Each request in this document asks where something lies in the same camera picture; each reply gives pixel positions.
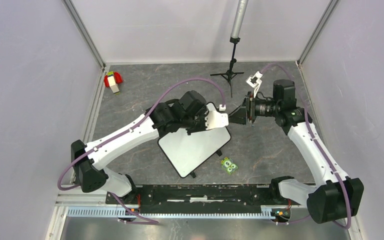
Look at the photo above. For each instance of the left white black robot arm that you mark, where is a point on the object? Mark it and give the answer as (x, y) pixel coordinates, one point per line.
(191, 112)

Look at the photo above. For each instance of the aluminium frame rail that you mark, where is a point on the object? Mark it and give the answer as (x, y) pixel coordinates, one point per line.
(95, 216)

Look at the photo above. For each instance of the grey cylinder on stand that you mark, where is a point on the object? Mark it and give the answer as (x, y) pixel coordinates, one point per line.
(238, 20)

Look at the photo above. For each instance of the white whiteboard black frame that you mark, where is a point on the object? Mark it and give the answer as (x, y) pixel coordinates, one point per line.
(187, 152)

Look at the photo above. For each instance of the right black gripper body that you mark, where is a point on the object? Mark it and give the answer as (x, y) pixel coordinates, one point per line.
(251, 106)

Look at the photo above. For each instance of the black tripod stand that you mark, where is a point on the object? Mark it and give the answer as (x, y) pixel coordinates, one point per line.
(230, 74)

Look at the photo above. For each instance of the red multicolour toy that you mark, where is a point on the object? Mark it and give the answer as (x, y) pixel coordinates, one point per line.
(112, 81)

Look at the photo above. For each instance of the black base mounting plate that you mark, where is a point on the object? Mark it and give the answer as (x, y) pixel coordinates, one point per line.
(204, 198)

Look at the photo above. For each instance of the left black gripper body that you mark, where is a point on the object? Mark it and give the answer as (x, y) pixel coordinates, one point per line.
(196, 123)

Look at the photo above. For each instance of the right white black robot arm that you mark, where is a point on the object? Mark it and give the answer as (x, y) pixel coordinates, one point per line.
(334, 195)

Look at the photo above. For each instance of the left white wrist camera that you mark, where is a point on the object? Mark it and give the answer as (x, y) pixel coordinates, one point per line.
(216, 116)

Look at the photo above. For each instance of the green toy block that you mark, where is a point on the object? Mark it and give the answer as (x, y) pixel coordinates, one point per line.
(228, 165)

